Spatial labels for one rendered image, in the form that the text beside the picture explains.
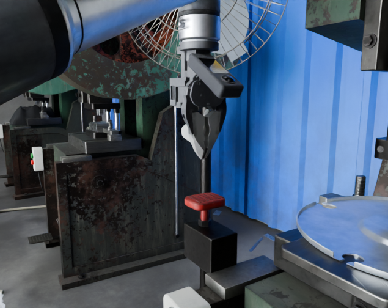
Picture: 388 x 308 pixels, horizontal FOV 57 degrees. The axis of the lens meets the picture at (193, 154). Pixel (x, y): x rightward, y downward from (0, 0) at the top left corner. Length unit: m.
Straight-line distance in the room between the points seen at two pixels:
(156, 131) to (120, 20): 1.64
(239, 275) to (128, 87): 1.15
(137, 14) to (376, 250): 0.36
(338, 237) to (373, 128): 1.55
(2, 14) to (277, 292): 0.53
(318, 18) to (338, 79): 1.51
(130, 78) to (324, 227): 1.28
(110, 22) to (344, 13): 0.36
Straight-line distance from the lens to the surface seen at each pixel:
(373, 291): 0.39
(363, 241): 0.49
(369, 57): 0.57
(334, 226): 0.53
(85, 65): 1.59
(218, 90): 0.58
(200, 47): 0.64
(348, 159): 2.11
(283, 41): 2.41
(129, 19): 0.35
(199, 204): 0.65
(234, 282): 0.64
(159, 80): 1.70
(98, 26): 0.32
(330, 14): 0.60
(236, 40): 1.20
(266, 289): 0.63
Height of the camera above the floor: 0.96
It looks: 10 degrees down
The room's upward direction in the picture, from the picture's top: straight up
